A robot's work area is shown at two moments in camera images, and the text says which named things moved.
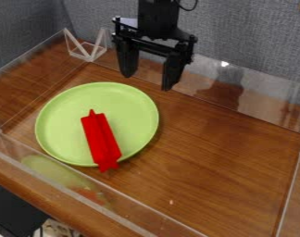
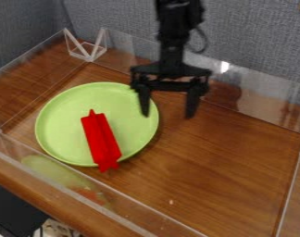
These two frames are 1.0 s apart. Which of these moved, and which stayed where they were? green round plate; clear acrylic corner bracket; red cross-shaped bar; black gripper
Moved: black gripper
Stayed: green round plate; red cross-shaped bar; clear acrylic corner bracket
